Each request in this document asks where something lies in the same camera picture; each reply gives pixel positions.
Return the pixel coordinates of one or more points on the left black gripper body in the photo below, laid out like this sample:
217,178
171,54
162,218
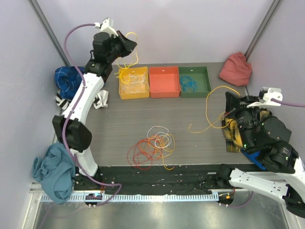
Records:
120,48

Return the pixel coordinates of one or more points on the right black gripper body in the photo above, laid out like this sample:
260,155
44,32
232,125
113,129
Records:
245,117

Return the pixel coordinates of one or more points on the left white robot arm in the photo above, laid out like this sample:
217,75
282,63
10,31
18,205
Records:
70,126

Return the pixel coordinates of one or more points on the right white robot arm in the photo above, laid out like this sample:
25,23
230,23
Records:
283,180

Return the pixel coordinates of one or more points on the yellow plaid shirt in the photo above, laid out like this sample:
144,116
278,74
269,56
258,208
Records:
232,136

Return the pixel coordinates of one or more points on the yellow plastic bin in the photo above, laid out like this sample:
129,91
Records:
134,83

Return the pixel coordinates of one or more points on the blue plaid cloth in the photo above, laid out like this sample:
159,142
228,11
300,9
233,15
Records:
68,80

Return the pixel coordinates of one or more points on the black white striped cloth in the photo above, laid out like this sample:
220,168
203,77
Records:
100,100

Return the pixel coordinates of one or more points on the pink cloth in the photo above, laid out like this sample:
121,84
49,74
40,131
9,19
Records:
236,70

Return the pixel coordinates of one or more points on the red plastic bin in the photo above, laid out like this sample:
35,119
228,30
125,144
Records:
164,82

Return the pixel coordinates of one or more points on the green plastic bin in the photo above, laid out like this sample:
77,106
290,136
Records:
194,82

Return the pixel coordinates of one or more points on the teal cloth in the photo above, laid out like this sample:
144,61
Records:
54,172

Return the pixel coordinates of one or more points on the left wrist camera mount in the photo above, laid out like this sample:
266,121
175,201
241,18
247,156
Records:
106,26

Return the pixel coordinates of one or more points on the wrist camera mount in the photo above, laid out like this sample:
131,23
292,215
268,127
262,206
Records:
106,26
265,97

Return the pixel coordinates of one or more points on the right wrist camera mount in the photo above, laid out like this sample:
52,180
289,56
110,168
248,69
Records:
265,97

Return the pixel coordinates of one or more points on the left aluminium frame post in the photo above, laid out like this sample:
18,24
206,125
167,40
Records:
42,18

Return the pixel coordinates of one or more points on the aluminium frame post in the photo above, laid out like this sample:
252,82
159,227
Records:
42,18
275,4

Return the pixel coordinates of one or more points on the right aluminium frame post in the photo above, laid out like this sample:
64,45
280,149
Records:
275,4

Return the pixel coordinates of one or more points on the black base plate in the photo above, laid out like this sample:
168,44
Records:
155,180

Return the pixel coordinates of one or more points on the white slotted cable duct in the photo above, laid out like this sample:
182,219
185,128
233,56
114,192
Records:
90,197

